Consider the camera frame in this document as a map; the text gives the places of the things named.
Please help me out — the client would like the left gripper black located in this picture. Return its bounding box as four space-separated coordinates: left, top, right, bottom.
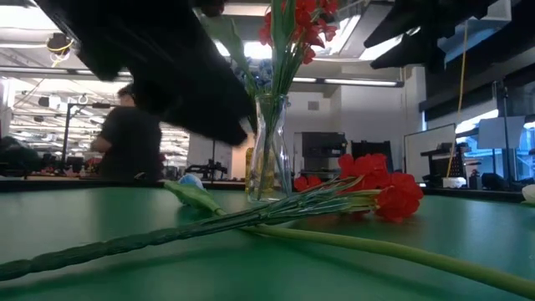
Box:
35 0 257 147

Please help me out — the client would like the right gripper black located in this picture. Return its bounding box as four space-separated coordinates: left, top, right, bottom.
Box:
363 0 501 73

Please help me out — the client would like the blue artificial flower bunch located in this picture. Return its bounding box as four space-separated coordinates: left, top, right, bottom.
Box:
233 58 275 97

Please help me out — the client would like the red artificial flower bunch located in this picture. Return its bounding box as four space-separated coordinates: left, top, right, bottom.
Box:
257 0 339 202
0 152 425 283

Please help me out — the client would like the clear glass vase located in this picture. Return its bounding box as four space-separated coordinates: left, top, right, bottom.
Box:
247 94 293 205

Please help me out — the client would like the long ceiling light strip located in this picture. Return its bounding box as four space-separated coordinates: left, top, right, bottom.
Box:
292 77 398 88

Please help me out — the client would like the person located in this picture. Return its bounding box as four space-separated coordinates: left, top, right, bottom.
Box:
89 83 164 183

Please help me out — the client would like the white board panel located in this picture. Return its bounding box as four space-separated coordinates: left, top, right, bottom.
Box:
403 123 456 185

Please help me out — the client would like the black chair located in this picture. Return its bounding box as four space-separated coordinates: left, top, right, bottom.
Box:
350 140 394 172

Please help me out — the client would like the black cabinet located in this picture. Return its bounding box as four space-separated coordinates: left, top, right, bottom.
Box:
300 131 348 176

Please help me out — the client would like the black ceiling device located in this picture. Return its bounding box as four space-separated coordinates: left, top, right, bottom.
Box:
45 33 74 55

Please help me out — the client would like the green table mat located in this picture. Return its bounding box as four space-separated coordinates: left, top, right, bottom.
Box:
0 186 535 301

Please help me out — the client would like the yellow hanging cable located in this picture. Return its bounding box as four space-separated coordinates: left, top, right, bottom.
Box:
445 20 469 179

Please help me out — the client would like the black camera stand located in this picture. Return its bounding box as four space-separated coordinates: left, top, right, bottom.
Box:
62 102 112 168

